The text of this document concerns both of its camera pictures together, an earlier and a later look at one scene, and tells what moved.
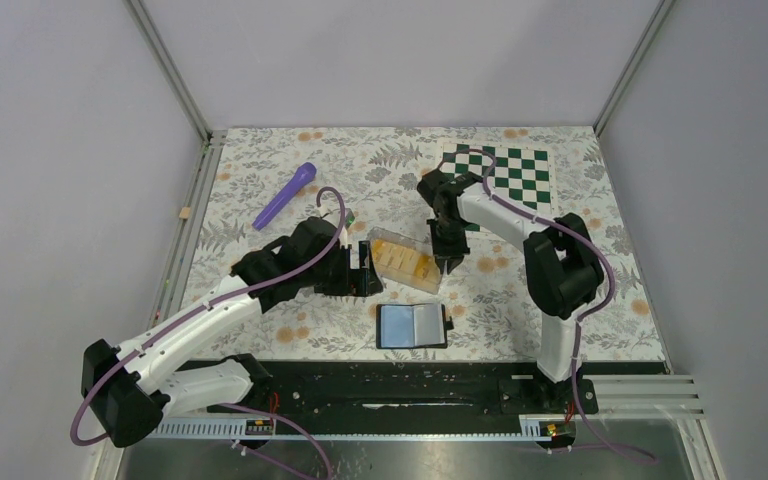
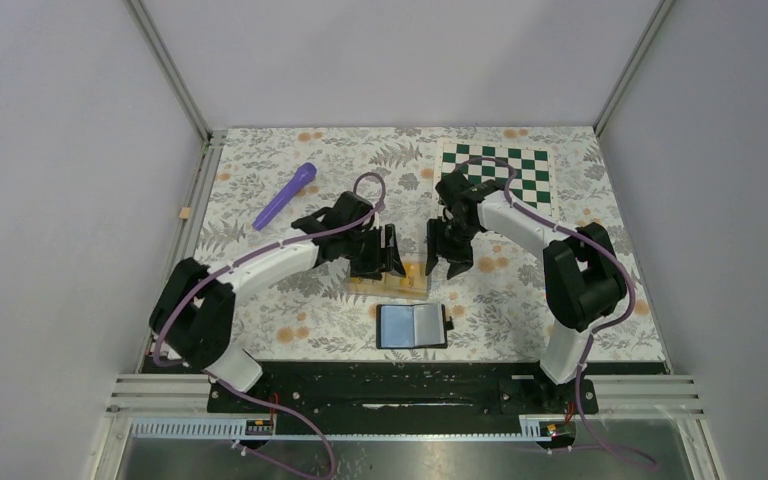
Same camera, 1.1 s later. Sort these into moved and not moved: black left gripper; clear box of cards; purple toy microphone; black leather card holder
Moved: clear box of cards; black left gripper
Not moved: black leather card holder; purple toy microphone
